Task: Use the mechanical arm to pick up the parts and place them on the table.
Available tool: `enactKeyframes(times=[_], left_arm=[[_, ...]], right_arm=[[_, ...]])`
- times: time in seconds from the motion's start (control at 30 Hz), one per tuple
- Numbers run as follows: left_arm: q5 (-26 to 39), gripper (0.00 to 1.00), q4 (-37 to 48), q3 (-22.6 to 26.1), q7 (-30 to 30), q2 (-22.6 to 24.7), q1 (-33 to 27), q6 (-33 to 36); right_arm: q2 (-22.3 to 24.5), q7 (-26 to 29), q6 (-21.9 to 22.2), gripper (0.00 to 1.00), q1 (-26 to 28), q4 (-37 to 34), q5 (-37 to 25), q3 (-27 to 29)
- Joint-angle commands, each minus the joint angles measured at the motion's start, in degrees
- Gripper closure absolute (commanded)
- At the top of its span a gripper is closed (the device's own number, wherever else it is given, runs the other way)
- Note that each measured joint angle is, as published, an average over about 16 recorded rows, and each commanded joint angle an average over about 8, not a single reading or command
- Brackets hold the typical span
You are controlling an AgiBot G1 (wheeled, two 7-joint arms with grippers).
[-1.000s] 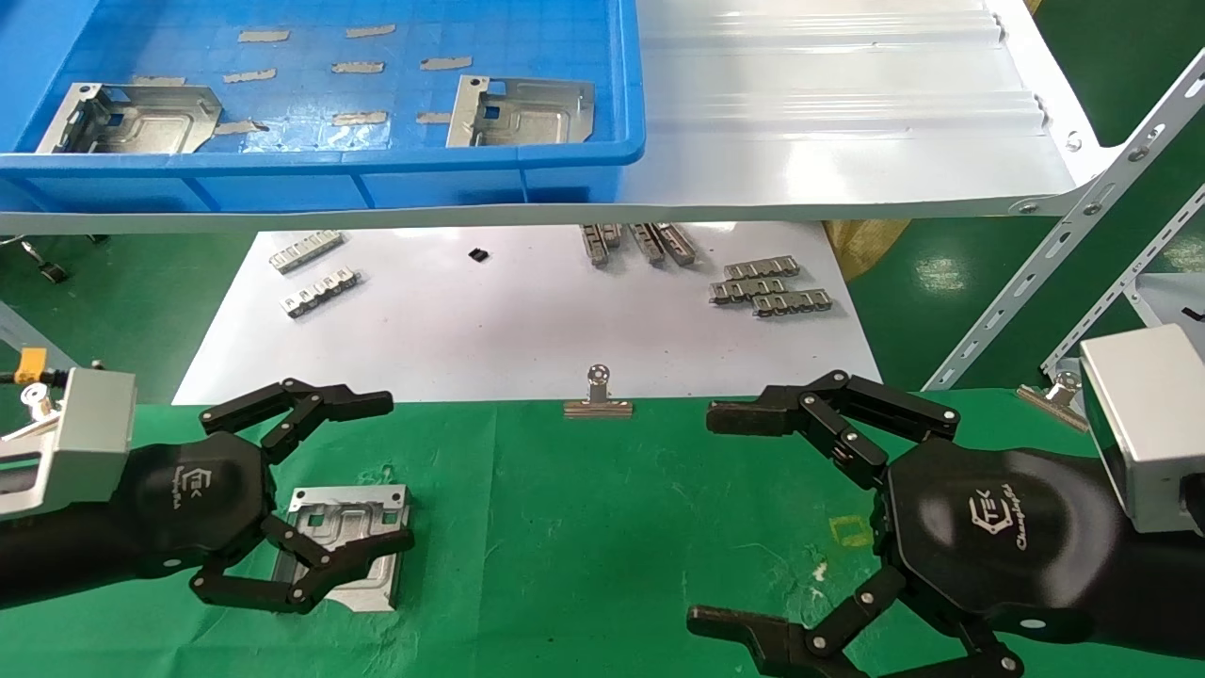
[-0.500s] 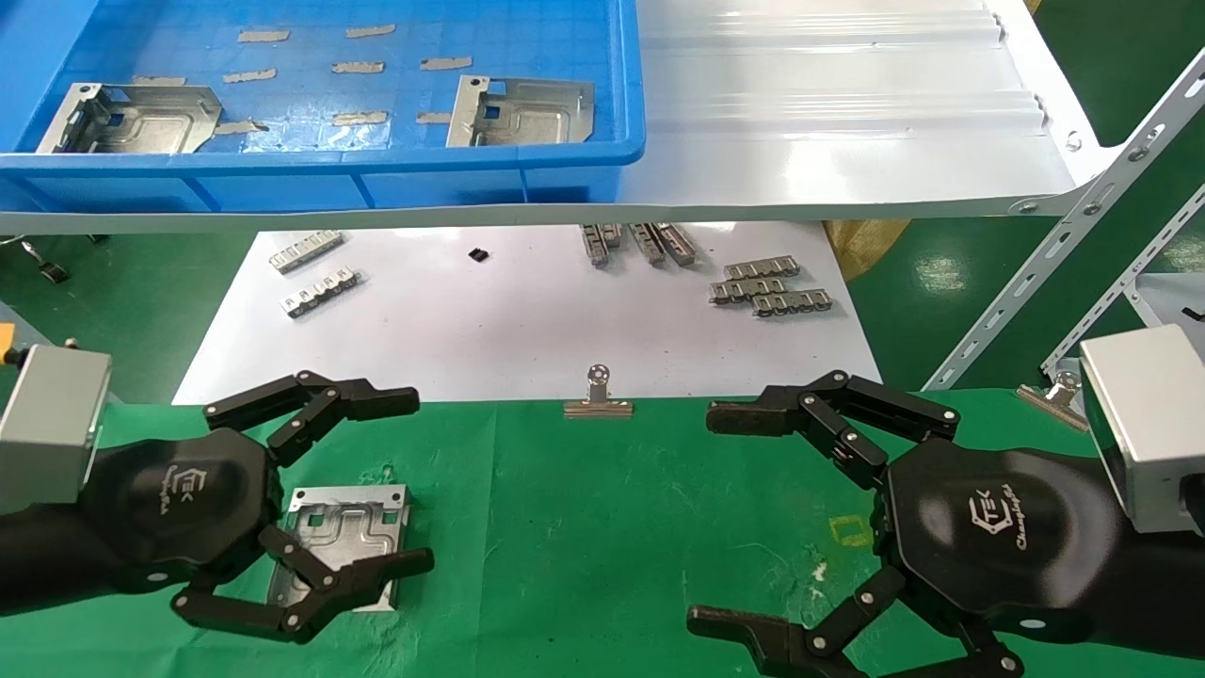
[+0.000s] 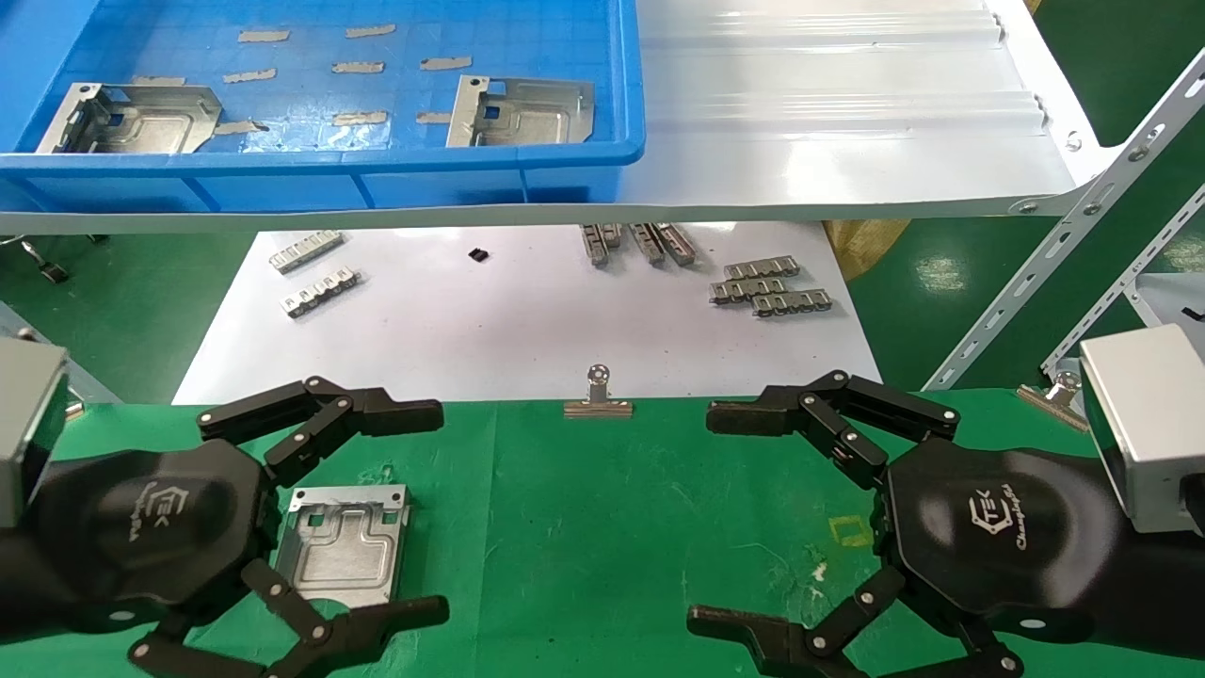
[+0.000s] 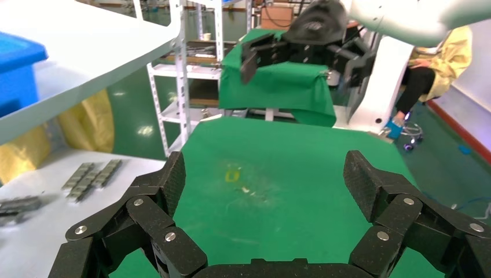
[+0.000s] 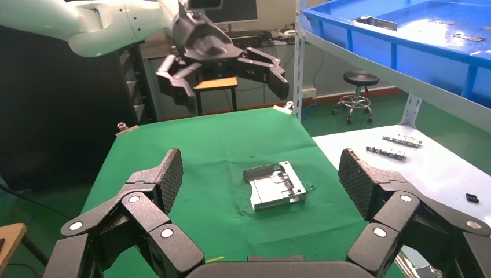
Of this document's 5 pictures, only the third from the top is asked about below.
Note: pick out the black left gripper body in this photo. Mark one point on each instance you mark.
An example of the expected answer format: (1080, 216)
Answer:
(141, 527)

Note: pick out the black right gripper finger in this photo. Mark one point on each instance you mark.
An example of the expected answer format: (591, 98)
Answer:
(753, 416)
(753, 636)

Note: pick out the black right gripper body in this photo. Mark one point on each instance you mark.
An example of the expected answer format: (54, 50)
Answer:
(998, 537)

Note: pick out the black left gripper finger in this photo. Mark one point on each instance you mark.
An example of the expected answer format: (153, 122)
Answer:
(377, 626)
(395, 414)

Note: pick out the stamped sheet metal bracket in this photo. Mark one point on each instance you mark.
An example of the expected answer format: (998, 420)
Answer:
(537, 118)
(344, 546)
(151, 127)

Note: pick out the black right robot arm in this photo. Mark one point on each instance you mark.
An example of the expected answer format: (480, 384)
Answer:
(1167, 584)

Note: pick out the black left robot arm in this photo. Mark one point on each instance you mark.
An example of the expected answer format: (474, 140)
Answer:
(9, 584)

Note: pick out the white flat sheet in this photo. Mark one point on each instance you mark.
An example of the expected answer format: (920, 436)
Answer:
(518, 330)

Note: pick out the green table cloth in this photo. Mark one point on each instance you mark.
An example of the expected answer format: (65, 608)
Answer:
(584, 527)

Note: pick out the yellow brown bag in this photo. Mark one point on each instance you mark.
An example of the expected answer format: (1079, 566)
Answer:
(866, 247)

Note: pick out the blue plastic bin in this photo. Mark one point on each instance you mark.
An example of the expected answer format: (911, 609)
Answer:
(527, 179)

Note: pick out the small metal foot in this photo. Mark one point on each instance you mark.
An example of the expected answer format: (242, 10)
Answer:
(52, 271)

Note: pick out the white perforated angle strut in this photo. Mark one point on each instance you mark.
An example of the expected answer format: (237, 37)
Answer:
(1120, 292)
(1064, 245)

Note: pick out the white shelf board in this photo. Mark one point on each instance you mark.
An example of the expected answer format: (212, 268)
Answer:
(847, 141)

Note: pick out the white tray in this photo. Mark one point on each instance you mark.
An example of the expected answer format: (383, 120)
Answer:
(1167, 297)

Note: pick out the small notched metal rail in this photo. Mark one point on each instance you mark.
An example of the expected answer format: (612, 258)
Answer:
(306, 251)
(647, 245)
(763, 268)
(320, 293)
(744, 290)
(613, 235)
(678, 245)
(793, 303)
(594, 247)

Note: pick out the grey metal frame bar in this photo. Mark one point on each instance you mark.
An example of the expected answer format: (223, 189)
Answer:
(94, 386)

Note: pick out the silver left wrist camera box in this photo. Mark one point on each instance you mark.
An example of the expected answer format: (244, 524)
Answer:
(28, 424)

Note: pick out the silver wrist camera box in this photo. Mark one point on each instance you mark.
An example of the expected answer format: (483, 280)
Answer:
(28, 424)
(1148, 424)

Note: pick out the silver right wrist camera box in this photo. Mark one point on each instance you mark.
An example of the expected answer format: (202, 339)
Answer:
(1148, 424)

